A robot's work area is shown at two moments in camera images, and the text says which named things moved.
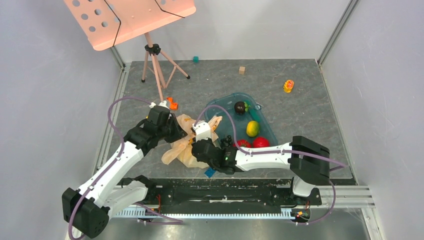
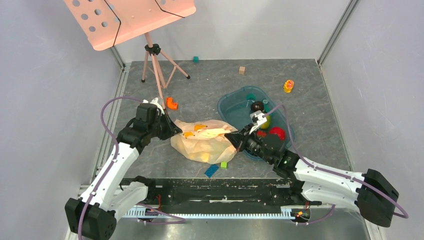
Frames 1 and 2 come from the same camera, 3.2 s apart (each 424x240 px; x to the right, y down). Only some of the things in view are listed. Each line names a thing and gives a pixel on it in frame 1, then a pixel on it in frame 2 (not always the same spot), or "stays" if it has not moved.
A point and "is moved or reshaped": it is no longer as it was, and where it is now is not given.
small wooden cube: [242, 70] stays
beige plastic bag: [181, 151] is moved or reshaped
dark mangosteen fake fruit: [241, 107] → [256, 106]
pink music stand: [105, 22] stays
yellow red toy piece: [288, 85] stays
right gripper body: [197, 145] → [242, 140]
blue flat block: [209, 172] stays
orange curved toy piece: [172, 106] stays
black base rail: [244, 192] stays
